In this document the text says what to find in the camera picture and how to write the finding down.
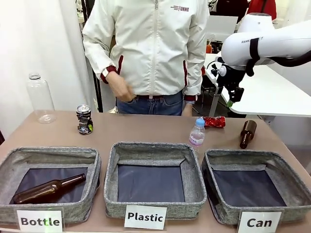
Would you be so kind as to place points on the white label Bottle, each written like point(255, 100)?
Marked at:
point(40, 221)

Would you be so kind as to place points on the white label Plastic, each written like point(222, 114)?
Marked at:
point(145, 217)

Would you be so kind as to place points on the grey fabric basket Can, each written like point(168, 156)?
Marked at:
point(291, 167)

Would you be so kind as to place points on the person's right hand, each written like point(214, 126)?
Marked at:
point(121, 88)

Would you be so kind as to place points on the person's right forearm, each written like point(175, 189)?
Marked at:
point(100, 55)

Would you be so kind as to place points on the short brown glass bottle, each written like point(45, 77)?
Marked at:
point(247, 134)

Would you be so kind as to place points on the white background table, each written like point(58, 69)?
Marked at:
point(269, 94)

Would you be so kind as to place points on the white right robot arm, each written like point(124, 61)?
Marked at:
point(245, 44)

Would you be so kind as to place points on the large clear plastic bottle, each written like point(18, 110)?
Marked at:
point(40, 97)

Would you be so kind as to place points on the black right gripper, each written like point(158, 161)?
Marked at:
point(232, 75)

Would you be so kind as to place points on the white label Can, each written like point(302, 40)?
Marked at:
point(259, 222)

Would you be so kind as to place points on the long brown glass bottle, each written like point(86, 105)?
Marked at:
point(48, 190)

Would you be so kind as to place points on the small water bottle blue cap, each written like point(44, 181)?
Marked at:
point(197, 136)

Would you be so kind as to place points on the person in red top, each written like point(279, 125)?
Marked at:
point(263, 8)

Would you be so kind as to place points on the crushed black silver can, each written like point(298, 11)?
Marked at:
point(84, 120)

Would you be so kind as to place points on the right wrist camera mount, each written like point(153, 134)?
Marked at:
point(217, 69)

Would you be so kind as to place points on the grey fabric basket Plastic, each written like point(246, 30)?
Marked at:
point(194, 170)

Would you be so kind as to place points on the orange background object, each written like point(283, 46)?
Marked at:
point(210, 47)

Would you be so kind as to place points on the grey fabric basket Bottle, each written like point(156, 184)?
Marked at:
point(92, 165)

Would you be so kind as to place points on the crushed red can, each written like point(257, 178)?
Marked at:
point(215, 121)

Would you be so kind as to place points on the white zip jacket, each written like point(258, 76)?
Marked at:
point(150, 46)

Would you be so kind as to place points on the blue jeans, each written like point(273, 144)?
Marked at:
point(155, 105)

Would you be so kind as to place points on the person's left forearm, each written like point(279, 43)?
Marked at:
point(194, 68)

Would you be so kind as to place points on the person's left hand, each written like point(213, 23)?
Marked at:
point(187, 108)

